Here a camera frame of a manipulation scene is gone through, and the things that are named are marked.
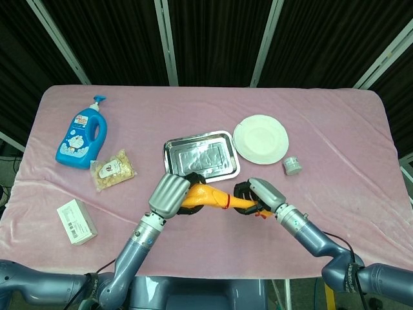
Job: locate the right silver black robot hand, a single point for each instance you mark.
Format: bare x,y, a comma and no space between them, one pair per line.
267,192

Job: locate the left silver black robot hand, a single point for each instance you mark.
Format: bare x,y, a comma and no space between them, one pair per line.
167,193

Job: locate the yellow rubber toy chicken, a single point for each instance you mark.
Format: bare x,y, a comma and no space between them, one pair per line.
209,197

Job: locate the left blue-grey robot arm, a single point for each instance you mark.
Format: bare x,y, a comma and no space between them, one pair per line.
142,245

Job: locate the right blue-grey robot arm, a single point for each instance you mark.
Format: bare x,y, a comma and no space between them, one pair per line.
306,231

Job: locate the stainless steel tray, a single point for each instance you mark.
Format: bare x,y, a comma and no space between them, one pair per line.
201,155

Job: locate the small white jar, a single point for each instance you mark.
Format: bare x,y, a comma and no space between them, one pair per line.
292,166

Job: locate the white paper plate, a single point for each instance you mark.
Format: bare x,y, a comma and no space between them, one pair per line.
261,139

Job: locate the clear bag of snacks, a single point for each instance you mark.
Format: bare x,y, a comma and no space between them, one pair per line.
111,171

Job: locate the pink tablecloth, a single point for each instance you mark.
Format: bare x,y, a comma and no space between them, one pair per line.
206,106

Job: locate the small white cardboard box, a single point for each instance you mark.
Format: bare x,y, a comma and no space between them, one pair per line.
75,223

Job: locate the white table leg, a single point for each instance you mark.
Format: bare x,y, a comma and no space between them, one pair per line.
280,294

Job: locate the blue pump bottle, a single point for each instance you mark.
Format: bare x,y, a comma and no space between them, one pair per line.
80,139

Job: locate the blue-grey robot torso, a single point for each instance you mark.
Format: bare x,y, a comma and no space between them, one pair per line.
193,294

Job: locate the white partition frame post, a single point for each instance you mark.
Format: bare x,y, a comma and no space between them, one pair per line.
166,42
384,58
58,42
266,42
407,161
13,142

